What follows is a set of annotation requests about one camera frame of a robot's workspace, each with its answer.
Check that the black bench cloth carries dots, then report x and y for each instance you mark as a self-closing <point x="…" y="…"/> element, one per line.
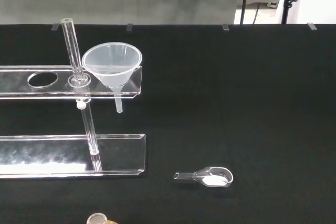
<point x="236" y="103"/>

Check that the glass weighing funnel with powder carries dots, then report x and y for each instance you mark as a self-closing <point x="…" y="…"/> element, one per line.
<point x="215" y="180"/>

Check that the clear cloth clip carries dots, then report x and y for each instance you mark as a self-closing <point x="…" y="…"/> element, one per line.
<point x="225" y="27"/>
<point x="129" y="26"/>
<point x="312" y="26"/>
<point x="54" y="26"/>

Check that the small round-bottom glass flask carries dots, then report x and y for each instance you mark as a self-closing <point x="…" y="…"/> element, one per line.
<point x="96" y="220"/>

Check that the clear acrylic funnel stand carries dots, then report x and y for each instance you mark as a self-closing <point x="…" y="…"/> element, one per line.
<point x="52" y="155"/>

